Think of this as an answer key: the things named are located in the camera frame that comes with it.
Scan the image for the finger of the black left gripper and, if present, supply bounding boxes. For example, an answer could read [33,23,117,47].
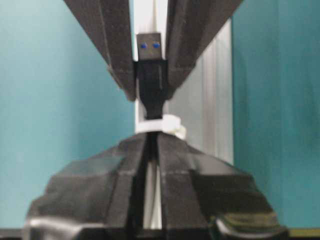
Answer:
[65,0,136,101]
[165,0,242,100]

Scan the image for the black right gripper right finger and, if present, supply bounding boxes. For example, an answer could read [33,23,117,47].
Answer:
[157,133,282,230]

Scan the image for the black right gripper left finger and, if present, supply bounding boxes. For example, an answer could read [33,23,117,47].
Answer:
[26,133,147,229]

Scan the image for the black USB cable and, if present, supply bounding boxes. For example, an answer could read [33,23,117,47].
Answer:
[134,31,168,161]

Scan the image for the white cable tie ring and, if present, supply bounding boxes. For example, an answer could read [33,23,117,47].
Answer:
[136,113,187,140]

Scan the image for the aluminium extrusion rail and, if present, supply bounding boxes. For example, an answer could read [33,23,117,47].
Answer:
[129,0,234,229]

